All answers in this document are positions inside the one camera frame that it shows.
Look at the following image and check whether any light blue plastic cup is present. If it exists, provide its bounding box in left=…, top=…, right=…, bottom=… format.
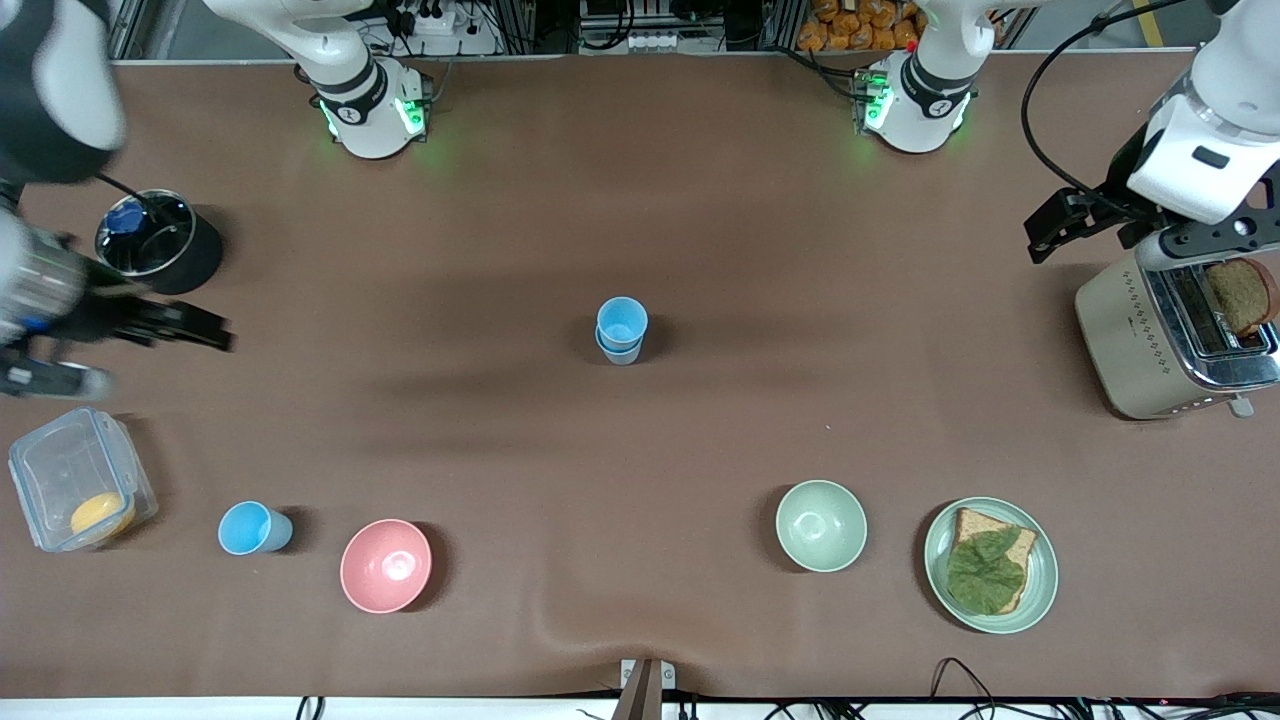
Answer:
left=595, top=325, right=644, bottom=367
left=597, top=297, right=649, bottom=352
left=218, top=500, right=294, bottom=556

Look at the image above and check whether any black round pot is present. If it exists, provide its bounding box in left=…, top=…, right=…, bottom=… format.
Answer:
left=94, top=188, right=224, bottom=296

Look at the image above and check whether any beige metal toaster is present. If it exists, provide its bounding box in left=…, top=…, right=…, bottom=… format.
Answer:
left=1075, top=250, right=1280, bottom=421

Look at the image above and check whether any clear plastic food container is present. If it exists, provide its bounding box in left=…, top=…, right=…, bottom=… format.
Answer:
left=8, top=406, right=159, bottom=553

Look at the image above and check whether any dark toast slice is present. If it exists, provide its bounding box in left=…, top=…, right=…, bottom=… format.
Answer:
left=1205, top=258, right=1280, bottom=338

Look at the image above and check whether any yellow round food item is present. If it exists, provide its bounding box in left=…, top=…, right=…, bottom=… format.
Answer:
left=70, top=492, right=137, bottom=542

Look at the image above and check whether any bag of orange buns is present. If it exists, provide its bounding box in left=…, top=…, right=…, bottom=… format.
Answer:
left=797, top=0, right=921, bottom=53

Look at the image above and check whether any pink bowl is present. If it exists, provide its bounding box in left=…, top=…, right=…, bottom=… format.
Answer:
left=340, top=518, right=433, bottom=614

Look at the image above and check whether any brown bread slice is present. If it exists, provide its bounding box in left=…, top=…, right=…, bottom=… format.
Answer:
left=950, top=507, right=1039, bottom=614

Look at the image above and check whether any pale green plate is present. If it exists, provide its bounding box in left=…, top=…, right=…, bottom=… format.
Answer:
left=923, top=497, right=1059, bottom=635

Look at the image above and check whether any green lettuce leaf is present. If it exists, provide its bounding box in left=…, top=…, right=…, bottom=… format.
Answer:
left=946, top=528, right=1028, bottom=615

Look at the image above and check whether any pale green bowl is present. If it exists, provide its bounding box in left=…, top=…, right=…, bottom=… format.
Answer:
left=775, top=480, right=868, bottom=574

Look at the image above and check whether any white power strip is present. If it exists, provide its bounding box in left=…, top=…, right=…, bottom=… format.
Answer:
left=395, top=4, right=458, bottom=37

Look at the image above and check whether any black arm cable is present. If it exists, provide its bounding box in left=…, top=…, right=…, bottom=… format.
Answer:
left=1020, top=0, right=1213, bottom=201

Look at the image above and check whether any black looped cable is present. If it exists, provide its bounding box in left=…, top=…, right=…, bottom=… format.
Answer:
left=930, top=657, right=1001, bottom=703

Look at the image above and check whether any metal table bracket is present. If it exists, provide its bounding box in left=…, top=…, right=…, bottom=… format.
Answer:
left=620, top=658, right=676, bottom=720

